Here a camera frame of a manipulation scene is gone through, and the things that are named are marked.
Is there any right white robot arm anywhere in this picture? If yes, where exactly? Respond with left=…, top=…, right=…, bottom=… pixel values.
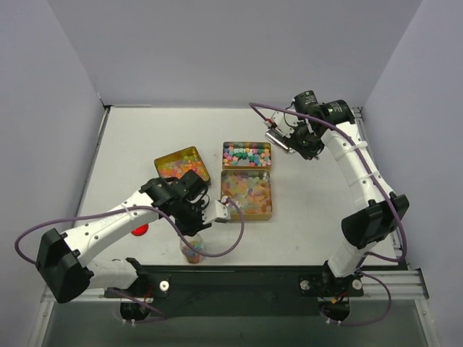
left=291, top=90, right=409, bottom=295

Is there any dark square candy tin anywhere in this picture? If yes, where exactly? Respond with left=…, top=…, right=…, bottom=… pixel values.
left=154, top=146, right=211, bottom=186

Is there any silver metal scoop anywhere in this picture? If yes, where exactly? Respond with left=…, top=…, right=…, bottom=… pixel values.
left=265, top=129, right=294, bottom=154

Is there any aluminium frame rail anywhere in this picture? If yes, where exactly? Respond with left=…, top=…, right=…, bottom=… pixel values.
left=41, top=269, right=430, bottom=303

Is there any red round jar lid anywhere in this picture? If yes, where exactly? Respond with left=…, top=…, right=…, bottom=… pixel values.
left=131, top=224, right=149, bottom=236

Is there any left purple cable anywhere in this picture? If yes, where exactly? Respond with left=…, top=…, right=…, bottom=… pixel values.
left=14, top=197, right=246, bottom=322

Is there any gold rectangular candy tin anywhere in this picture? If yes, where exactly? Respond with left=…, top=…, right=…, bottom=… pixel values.
left=222, top=141, right=273, bottom=171

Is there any gold square candy tin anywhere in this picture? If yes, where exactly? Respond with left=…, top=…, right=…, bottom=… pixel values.
left=220, top=169, right=273, bottom=221

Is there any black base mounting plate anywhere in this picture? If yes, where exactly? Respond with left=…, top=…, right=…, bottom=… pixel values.
left=104, top=265, right=363, bottom=322

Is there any clear glass jar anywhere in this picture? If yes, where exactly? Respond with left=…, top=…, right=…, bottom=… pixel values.
left=180, top=234, right=204, bottom=265

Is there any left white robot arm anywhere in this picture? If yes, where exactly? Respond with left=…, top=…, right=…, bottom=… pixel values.
left=36, top=171, right=229, bottom=304

